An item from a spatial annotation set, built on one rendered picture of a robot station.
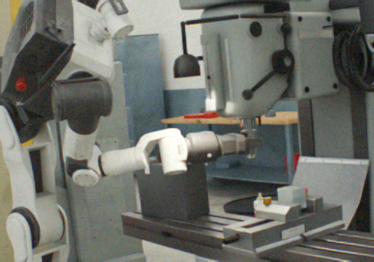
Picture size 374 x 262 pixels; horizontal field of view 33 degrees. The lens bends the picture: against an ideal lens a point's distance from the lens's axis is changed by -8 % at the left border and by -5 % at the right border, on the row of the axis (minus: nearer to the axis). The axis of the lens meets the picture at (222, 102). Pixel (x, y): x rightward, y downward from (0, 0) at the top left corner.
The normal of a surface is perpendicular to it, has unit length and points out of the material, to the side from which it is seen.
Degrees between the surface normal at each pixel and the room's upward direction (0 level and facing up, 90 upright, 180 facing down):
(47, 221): 81
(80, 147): 137
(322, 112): 90
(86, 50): 58
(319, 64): 90
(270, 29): 90
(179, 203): 90
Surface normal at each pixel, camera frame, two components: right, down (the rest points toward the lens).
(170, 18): -0.76, 0.11
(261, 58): 0.64, -0.02
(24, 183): -0.52, 0.09
